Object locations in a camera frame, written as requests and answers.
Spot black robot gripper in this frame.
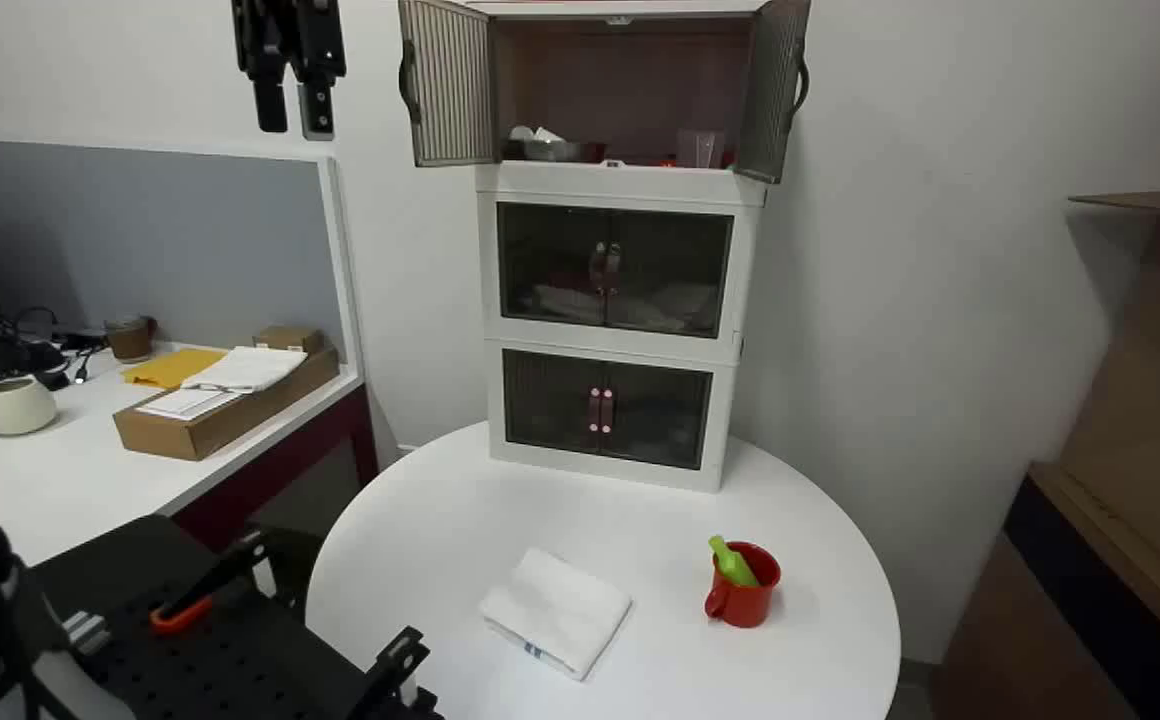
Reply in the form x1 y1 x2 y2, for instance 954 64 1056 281
233 0 343 137

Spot cabinet door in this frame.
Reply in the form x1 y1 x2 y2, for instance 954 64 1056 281
402 0 497 168
736 0 812 186

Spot white stacked storage cabinet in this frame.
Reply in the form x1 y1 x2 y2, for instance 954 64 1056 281
398 0 817 497

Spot open cardboard box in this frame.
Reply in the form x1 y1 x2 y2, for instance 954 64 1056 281
113 334 342 461

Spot yellow envelope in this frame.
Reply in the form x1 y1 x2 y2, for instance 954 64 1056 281
124 348 217 389

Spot white round device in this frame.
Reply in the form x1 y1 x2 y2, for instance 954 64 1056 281
0 375 59 438

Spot white desk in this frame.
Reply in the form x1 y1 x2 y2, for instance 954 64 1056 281
0 353 359 564

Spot round white table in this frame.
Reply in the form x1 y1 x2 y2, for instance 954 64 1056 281
303 421 903 720

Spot white folded cloth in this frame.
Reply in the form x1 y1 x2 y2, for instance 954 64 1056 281
481 550 633 680

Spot black clamp near table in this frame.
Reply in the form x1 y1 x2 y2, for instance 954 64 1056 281
347 629 446 720

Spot green object in cup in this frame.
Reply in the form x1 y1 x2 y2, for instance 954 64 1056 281
707 538 761 587

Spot red cup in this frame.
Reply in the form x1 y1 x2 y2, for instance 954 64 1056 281
706 541 785 629

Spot stacked cardboard boxes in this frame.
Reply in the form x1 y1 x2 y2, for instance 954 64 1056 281
933 191 1160 720

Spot orange handled black clamp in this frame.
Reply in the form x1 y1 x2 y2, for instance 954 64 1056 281
149 534 275 638

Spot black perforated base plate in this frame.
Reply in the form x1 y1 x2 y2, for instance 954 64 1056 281
34 518 409 720

